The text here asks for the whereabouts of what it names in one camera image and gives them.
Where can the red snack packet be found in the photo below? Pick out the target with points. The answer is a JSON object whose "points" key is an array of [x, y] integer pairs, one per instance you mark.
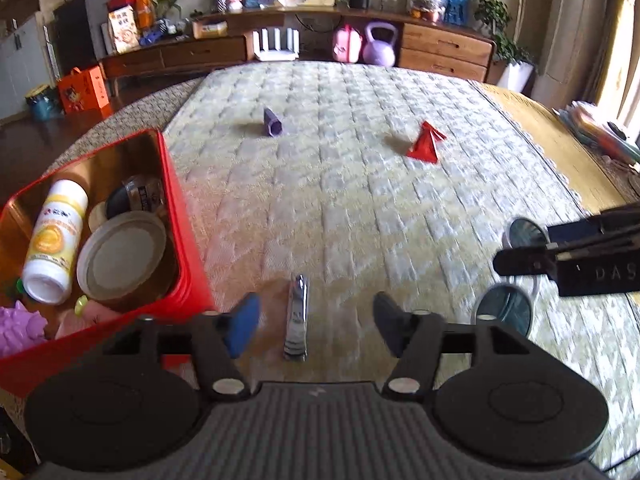
{"points": [[425, 145]]}

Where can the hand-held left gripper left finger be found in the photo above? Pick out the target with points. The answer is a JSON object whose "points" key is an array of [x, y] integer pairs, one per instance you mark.
{"points": [[242, 325]]}

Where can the orange gift box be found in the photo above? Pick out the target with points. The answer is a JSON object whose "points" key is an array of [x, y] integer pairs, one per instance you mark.
{"points": [[82, 92]]}

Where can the grey wall cabinets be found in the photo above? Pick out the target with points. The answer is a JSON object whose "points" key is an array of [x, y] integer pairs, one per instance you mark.
{"points": [[20, 70]]}

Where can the teal trash bin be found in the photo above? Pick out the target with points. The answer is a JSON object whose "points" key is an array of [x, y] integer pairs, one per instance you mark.
{"points": [[42, 105]]}

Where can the red metal tin box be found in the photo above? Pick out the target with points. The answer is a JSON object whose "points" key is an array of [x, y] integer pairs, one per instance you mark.
{"points": [[190, 260]]}

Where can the potted tree white pot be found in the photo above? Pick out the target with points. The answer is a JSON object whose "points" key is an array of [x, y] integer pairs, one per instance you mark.
{"points": [[515, 76]]}

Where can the purple monster toy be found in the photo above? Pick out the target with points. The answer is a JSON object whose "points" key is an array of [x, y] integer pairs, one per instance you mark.
{"points": [[20, 330]]}

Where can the wooden media console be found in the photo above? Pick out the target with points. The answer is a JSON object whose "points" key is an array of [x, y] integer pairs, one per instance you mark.
{"points": [[200, 52]]}

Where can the round metal tin can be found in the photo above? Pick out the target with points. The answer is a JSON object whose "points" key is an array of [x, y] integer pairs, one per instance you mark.
{"points": [[125, 260]]}

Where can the grey refrigerator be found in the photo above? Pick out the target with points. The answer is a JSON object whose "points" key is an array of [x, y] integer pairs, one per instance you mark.
{"points": [[75, 35]]}

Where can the orange tall box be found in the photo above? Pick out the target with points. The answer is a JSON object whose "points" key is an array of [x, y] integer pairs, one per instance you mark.
{"points": [[140, 7]]}

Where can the clear bottle black cap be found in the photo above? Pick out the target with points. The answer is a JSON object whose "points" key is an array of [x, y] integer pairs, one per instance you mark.
{"points": [[125, 200]]}

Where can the small green potted plant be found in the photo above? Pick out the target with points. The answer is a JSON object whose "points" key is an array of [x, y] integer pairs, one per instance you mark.
{"points": [[167, 10]]}

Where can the red flat box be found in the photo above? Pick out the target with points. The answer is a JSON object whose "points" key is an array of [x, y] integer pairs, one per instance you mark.
{"points": [[117, 2]]}

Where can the small wooden box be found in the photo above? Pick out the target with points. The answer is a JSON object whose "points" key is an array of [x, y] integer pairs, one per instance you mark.
{"points": [[210, 29]]}

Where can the white-framed sunglasses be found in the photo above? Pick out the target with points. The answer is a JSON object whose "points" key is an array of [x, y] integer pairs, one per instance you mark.
{"points": [[502, 305]]}

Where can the beige ball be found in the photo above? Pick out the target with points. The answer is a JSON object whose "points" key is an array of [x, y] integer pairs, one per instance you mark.
{"points": [[97, 217]]}

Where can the white snack bag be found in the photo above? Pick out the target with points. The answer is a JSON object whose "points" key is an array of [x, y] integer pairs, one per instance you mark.
{"points": [[123, 30]]}

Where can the pink toy suitcase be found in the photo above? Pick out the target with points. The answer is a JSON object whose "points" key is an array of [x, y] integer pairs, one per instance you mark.
{"points": [[347, 45]]}

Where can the silver nail clipper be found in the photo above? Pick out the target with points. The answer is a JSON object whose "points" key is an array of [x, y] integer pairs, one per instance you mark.
{"points": [[297, 315]]}

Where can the purple kettlebell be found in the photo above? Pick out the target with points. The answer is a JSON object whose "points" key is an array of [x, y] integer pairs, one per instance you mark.
{"points": [[380, 50]]}

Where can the stack of books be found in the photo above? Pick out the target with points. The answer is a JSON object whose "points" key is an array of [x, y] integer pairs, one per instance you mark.
{"points": [[600, 130]]}

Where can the purple hexagonal tube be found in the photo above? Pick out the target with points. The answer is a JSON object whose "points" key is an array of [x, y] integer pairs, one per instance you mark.
{"points": [[273, 125]]}

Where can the white bottle yellow label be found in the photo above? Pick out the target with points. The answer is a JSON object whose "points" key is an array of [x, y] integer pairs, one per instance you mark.
{"points": [[52, 240]]}

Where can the brown patterned bed cover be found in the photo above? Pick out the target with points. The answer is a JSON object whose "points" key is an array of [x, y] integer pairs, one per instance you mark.
{"points": [[125, 110]]}

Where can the quilted beige bedspread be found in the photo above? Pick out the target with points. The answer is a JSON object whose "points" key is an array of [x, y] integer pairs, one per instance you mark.
{"points": [[350, 185]]}

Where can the blue packet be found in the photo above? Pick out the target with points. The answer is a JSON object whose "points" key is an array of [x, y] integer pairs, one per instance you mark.
{"points": [[455, 5]]}

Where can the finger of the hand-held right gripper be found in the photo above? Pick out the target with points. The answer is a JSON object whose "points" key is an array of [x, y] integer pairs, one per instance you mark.
{"points": [[570, 234], [520, 261]]}

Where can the yellow lace-edged sheet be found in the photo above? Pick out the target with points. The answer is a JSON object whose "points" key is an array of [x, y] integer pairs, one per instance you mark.
{"points": [[540, 135]]}

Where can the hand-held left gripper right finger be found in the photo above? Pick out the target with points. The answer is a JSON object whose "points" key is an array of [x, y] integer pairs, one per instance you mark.
{"points": [[390, 322]]}

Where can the pink carrot-shaped toy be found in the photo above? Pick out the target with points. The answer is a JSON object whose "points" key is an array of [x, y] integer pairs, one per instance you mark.
{"points": [[85, 317]]}

